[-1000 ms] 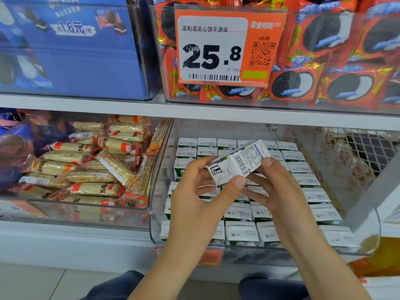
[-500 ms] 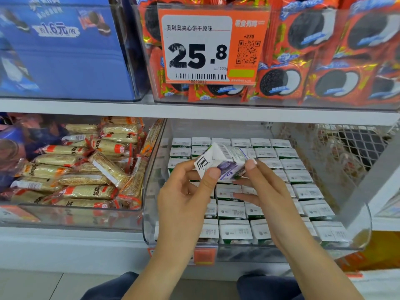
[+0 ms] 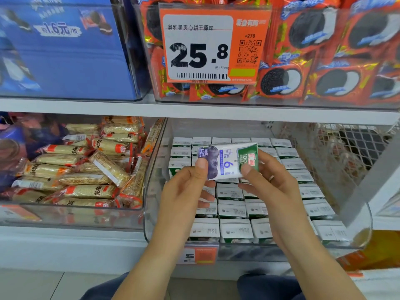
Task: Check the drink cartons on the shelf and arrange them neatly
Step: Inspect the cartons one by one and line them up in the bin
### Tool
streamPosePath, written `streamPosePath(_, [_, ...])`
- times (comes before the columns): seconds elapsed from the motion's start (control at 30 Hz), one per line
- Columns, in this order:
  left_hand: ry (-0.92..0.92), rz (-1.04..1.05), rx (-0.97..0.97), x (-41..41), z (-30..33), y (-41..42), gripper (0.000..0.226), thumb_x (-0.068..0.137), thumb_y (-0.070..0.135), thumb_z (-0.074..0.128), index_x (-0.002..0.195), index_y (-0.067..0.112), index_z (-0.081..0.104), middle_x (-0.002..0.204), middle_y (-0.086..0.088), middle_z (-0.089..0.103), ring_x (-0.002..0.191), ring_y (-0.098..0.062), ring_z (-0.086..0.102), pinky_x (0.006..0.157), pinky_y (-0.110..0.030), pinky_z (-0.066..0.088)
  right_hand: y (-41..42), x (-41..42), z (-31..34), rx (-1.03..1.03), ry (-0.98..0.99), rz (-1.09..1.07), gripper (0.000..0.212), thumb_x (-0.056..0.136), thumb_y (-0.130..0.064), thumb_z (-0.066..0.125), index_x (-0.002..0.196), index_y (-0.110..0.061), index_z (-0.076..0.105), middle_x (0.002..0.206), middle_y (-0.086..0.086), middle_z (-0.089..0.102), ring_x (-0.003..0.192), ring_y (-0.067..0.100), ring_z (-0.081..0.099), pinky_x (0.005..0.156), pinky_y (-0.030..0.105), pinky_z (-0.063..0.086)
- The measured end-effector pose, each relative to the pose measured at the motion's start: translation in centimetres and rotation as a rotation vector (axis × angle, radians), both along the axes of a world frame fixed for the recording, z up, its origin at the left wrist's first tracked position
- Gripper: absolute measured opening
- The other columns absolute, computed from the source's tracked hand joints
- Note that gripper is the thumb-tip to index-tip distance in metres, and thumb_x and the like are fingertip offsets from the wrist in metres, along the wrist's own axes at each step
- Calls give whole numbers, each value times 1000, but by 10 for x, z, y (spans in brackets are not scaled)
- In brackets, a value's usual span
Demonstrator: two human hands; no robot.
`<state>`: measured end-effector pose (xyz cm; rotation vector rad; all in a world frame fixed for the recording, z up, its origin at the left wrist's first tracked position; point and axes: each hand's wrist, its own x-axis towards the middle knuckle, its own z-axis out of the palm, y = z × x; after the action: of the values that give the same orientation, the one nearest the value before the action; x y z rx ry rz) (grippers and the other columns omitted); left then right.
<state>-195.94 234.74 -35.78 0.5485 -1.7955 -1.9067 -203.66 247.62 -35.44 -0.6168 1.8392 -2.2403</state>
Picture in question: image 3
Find person's left hand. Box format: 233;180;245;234
153;158;216;244

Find person's right hand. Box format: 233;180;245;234
239;150;320;244

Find rows of white juice cartons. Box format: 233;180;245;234
167;136;354;244

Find blueberry juice carton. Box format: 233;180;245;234
197;142;259;180

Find person's left forearm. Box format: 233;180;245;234
111;235;191;300

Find person's blue jeans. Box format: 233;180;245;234
80;272;307;300

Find small orange price tag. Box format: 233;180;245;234
178;245;220;265

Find clear plastic display bin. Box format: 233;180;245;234
144;118;373;263
0;112;165;231

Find pile of yellow wafer bars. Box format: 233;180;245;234
9;115;163;210

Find yellow orange snack packet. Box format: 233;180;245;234
337;229;400;271

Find large white orange price tag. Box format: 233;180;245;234
159;4;272;85

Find stack of red cookie packets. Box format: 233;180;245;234
134;0;400;109

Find faded orange price tag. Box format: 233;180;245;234
0;204;42;223

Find pile of blue snack packets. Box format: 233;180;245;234
0;112;66;193

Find blue cardboard display box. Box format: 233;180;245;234
0;0;150;101

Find white wire mesh divider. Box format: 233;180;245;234
312;123;396;184

